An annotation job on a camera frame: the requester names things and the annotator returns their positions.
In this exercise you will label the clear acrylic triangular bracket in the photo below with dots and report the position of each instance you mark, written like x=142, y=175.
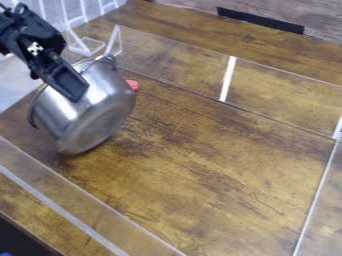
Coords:
x=114, y=46

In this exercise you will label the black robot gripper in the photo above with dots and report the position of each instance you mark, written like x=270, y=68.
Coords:
x=36, y=43

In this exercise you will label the silver metal pot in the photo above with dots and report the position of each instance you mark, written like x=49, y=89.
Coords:
x=79, y=126

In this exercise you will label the small pink oval object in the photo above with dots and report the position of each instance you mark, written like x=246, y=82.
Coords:
x=132, y=84

